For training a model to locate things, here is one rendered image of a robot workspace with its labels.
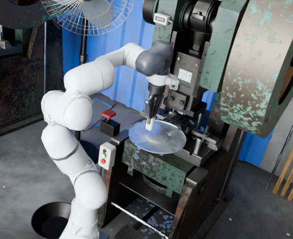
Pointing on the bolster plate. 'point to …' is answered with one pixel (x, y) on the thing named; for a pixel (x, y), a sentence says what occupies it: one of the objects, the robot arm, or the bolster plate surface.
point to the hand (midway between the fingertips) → (150, 123)
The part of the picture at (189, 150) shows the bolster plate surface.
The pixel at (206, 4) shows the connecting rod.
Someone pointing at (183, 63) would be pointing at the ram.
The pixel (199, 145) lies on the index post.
